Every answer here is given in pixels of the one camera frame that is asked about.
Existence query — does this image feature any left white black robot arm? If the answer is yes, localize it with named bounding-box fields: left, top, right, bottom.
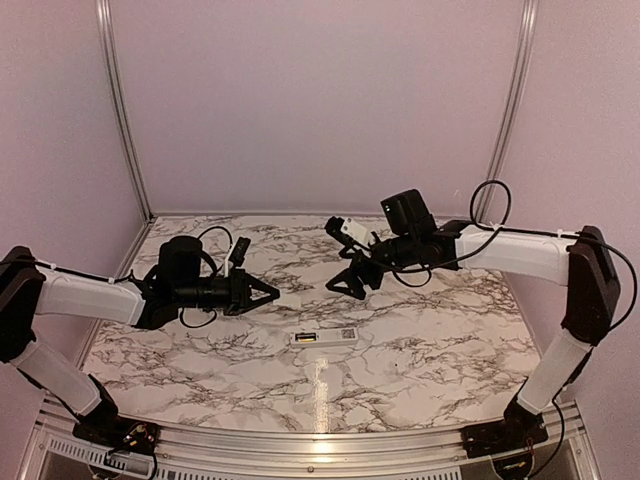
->
left=1, top=236, right=280, bottom=445

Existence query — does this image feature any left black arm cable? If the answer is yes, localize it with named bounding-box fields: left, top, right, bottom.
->
left=0, top=225, right=236, bottom=329

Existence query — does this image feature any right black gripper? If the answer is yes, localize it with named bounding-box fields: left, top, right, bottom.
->
left=325, top=231, right=418, bottom=300

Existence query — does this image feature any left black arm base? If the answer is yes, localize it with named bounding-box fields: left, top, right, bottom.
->
left=73, top=415, right=160, bottom=455

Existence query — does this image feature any front aluminium rail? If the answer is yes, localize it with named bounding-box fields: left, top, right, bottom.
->
left=29, top=394, right=596, bottom=480

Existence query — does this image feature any right aluminium frame post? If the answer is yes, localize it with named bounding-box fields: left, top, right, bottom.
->
left=472, top=0, right=541, bottom=221

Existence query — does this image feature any white remote control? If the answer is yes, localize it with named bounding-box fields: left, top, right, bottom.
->
left=290, top=327, right=359, bottom=348

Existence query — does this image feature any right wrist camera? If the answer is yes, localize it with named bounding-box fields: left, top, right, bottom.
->
left=325, top=216, right=375, bottom=250

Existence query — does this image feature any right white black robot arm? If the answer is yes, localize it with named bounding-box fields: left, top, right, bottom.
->
left=325, top=189, right=621, bottom=448

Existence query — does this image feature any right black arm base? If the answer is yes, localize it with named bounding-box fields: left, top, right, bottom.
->
left=461, top=392, right=549, bottom=458

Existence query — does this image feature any aluminium frame post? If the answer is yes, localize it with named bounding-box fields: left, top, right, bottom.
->
left=96, top=0, right=154, bottom=223
left=472, top=0, right=541, bottom=221

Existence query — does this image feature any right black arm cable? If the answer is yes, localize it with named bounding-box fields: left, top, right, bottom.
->
left=339, top=179, right=640, bottom=331

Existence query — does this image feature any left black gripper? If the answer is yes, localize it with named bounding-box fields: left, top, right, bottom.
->
left=174, top=267, right=280, bottom=315

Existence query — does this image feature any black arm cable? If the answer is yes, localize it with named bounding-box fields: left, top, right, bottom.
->
left=0, top=225, right=236, bottom=329
left=339, top=179, right=640, bottom=331

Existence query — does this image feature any left aluminium frame post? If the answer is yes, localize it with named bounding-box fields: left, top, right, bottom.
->
left=96, top=0, right=154, bottom=223

